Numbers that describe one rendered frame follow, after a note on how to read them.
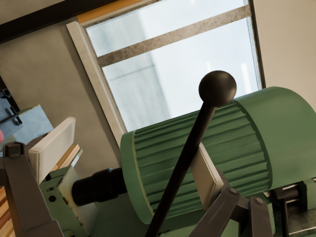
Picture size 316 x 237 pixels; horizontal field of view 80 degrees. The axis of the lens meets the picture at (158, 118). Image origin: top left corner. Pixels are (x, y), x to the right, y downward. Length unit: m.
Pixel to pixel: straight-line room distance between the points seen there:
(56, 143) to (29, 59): 1.71
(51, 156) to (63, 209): 0.26
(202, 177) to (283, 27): 1.79
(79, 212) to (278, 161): 0.37
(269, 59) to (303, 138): 1.55
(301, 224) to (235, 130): 0.24
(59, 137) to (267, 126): 0.27
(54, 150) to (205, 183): 0.13
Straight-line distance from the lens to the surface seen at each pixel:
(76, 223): 0.45
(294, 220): 0.49
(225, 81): 0.18
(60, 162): 0.66
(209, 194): 0.17
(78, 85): 1.73
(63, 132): 0.19
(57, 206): 0.43
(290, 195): 0.49
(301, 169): 0.36
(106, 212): 0.50
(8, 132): 0.45
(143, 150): 0.32
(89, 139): 1.84
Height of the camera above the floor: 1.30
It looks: 4 degrees down
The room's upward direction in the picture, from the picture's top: 72 degrees clockwise
